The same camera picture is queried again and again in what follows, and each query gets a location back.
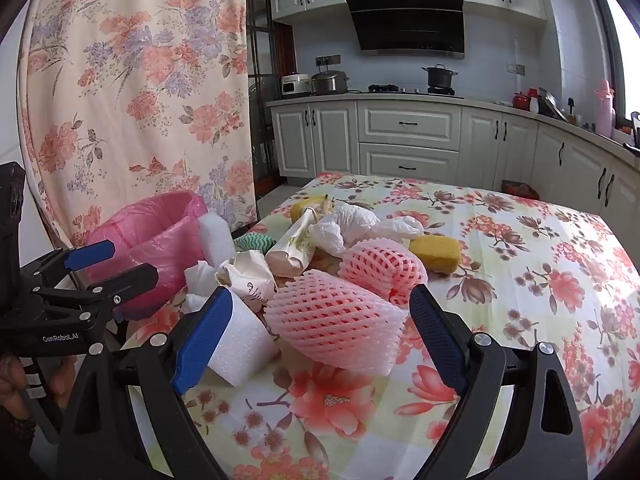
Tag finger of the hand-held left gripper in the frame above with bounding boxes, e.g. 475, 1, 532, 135
20, 240, 117, 288
30, 262, 161, 326

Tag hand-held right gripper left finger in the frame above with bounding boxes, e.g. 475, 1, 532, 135
56, 286, 236, 480

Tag yellow sponge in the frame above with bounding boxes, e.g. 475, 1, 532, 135
290, 199, 333, 226
409, 236, 462, 275

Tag black gas stove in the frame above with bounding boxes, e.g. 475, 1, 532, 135
369, 83, 457, 97

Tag person's left forearm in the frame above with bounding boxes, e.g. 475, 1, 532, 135
0, 407, 41, 466

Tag large pink foam fruit net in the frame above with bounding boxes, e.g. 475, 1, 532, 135
264, 269, 410, 377

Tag bin with pink bag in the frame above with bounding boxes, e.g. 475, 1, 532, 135
82, 191, 211, 311

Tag crumpled white plastic bag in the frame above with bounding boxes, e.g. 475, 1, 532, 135
309, 203, 381, 256

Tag green wavy striped cloth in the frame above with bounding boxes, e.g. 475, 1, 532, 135
235, 232, 277, 253

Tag black range hood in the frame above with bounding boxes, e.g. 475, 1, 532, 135
345, 0, 466, 60

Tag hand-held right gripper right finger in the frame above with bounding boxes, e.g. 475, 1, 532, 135
408, 283, 590, 480

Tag black cooking pot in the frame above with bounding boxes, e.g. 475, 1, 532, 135
421, 64, 458, 90

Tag dark wooden glass door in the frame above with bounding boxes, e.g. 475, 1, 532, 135
246, 0, 296, 196

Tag brown floor bin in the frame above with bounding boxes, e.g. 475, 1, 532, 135
501, 180, 541, 201

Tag white rice cooker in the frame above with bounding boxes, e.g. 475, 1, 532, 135
281, 74, 312, 98

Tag white foam block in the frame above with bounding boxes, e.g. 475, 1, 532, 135
207, 287, 281, 388
197, 210, 237, 268

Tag person's left hand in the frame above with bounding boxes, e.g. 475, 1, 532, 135
0, 353, 77, 423

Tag floral curtain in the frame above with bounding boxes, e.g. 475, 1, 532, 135
17, 0, 258, 251

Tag small pink foam fruit net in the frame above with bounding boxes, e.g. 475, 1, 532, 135
339, 240, 430, 308

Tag pink thermos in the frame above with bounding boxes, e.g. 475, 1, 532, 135
595, 79, 616, 138

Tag white lower cabinets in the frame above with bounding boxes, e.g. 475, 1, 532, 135
267, 95, 640, 241

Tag steel pressure cooker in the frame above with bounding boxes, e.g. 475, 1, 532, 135
312, 70, 349, 96

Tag floral tablecloth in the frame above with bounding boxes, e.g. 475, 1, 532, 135
120, 172, 640, 480

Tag window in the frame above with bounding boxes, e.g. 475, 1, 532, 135
597, 0, 640, 131

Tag rolled paper wrapper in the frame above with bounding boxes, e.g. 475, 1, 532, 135
265, 205, 318, 277

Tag steel basin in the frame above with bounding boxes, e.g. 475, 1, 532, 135
537, 87, 571, 123

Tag crumpled paper cup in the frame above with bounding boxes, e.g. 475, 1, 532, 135
215, 250, 277, 313

